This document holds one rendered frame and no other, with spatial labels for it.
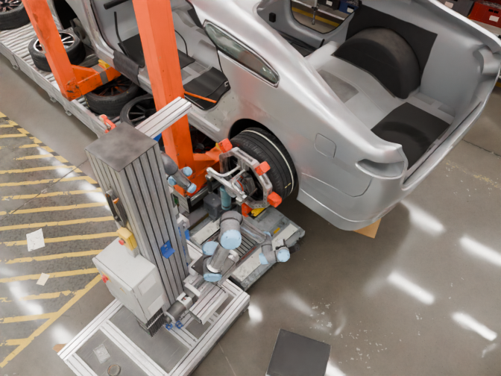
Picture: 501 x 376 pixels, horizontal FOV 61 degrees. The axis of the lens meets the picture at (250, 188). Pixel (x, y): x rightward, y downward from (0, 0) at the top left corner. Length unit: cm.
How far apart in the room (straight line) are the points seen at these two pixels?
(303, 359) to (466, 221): 232
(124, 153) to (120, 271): 84
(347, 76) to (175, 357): 289
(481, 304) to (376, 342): 103
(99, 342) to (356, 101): 297
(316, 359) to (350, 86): 238
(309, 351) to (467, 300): 159
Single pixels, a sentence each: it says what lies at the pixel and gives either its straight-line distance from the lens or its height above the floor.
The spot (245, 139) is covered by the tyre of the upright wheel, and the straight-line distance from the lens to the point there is 330.
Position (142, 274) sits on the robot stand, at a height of 123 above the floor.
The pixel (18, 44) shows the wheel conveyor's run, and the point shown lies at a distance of 697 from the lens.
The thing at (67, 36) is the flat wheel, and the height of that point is 45.
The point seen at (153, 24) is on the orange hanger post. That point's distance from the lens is 274.
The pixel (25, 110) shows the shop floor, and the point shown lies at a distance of 611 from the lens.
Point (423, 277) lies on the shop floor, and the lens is 420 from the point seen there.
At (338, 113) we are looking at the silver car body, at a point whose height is 170.
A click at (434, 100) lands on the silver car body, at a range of 444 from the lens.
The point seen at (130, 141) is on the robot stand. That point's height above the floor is 203.
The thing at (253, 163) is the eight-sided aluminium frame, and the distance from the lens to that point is 319.
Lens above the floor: 344
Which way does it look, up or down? 50 degrees down
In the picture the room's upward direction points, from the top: straight up
